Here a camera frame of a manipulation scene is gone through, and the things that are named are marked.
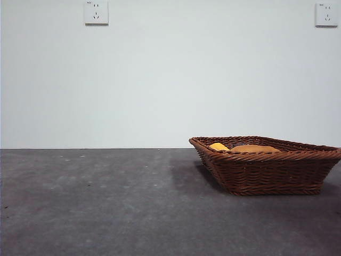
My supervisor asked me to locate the yellow corn cob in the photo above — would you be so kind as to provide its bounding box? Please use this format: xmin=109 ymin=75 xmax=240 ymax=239
xmin=208 ymin=142 xmax=231 ymax=152

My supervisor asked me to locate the brown potato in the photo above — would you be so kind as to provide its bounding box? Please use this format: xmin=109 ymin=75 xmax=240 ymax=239
xmin=230 ymin=145 xmax=281 ymax=154

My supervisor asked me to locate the brown wicker basket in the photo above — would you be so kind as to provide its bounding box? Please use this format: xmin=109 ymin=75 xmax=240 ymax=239
xmin=189 ymin=135 xmax=341 ymax=197

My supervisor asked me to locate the white wall socket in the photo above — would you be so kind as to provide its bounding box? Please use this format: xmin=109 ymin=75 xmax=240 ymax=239
xmin=315 ymin=2 xmax=336 ymax=28
xmin=85 ymin=0 xmax=109 ymax=26

